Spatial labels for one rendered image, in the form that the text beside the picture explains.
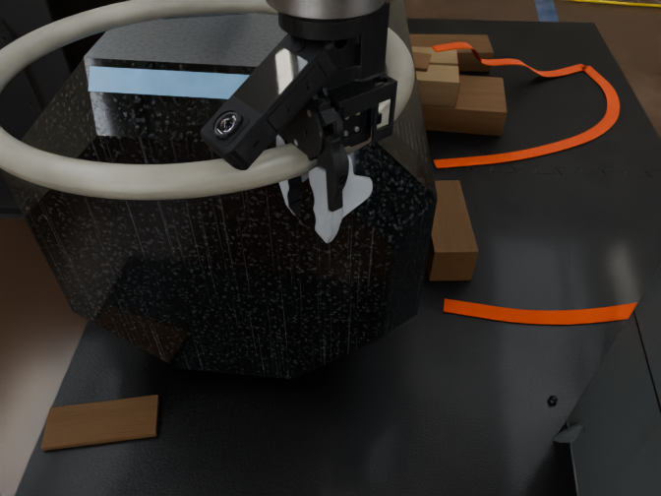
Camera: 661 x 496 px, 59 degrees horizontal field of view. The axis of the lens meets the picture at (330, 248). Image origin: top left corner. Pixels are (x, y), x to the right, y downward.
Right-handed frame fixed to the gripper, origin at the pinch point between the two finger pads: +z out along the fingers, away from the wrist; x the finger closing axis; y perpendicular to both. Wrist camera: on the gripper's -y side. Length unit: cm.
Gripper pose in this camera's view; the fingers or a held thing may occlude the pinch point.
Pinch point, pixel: (305, 219)
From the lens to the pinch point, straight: 56.7
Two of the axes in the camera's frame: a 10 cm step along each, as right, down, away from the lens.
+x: -6.1, -5.4, 5.8
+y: 7.9, -4.0, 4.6
